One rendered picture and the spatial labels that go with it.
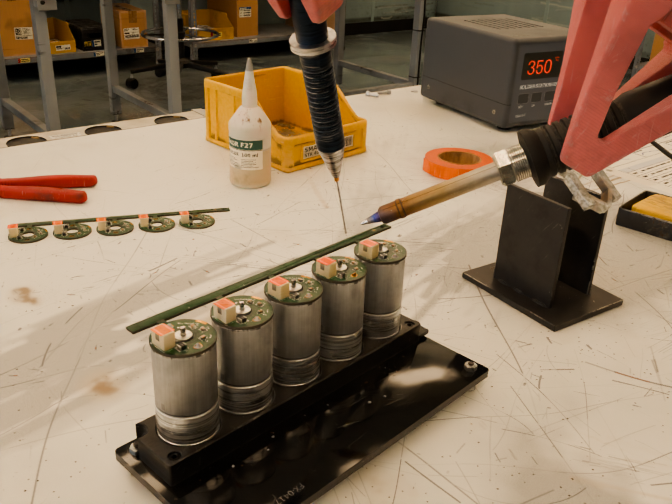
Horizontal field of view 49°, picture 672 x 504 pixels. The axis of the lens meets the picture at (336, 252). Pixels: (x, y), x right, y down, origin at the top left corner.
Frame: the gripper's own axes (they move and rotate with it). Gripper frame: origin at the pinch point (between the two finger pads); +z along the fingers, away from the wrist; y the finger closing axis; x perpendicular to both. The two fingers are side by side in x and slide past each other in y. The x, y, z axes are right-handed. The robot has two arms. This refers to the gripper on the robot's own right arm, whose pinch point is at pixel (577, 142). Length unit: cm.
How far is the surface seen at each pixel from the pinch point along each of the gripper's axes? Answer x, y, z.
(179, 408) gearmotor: -9.3, 6.6, 15.0
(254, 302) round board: -8.3, 2.7, 11.7
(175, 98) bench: -28, -249, 88
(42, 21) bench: -75, -221, 78
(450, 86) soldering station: 8, -52, 7
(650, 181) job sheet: 22.3, -31.3, 2.3
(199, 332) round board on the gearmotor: -9.9, 5.1, 12.6
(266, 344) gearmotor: -7.2, 4.1, 12.5
